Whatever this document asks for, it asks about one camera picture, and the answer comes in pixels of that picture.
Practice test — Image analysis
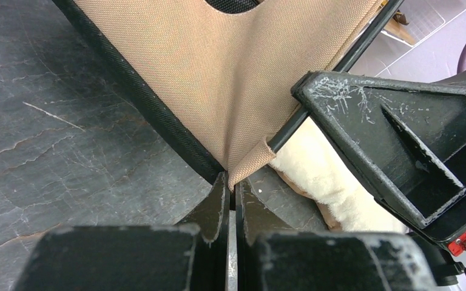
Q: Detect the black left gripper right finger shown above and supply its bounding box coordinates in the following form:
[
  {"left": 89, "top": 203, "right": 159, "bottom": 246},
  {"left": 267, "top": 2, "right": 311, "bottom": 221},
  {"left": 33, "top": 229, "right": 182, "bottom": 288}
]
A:
[{"left": 235, "top": 180, "right": 436, "bottom": 290}]

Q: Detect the beige fabric pet tent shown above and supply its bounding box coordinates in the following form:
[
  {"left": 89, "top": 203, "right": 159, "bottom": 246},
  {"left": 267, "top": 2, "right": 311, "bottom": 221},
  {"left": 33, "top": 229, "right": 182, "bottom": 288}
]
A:
[{"left": 56, "top": 1, "right": 380, "bottom": 188}]

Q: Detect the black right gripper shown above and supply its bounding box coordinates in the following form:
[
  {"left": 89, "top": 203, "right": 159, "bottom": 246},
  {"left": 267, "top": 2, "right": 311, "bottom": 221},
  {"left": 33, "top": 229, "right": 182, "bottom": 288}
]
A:
[{"left": 291, "top": 70, "right": 466, "bottom": 290}]

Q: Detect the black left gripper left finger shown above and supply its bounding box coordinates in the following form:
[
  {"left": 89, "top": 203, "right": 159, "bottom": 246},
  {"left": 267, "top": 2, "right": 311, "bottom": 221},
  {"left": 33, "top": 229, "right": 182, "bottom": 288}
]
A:
[{"left": 15, "top": 173, "right": 230, "bottom": 290}]

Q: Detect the cream fluffy pillow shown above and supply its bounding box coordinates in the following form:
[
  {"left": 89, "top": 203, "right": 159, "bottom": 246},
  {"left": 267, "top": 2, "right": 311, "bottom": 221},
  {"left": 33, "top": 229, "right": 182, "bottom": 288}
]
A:
[{"left": 269, "top": 118, "right": 408, "bottom": 233}]

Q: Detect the white wire shelf rack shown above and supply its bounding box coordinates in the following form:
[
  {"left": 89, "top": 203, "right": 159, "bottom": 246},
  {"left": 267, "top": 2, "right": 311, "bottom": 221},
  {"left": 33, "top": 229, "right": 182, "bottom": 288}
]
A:
[{"left": 377, "top": 1, "right": 466, "bottom": 81}]

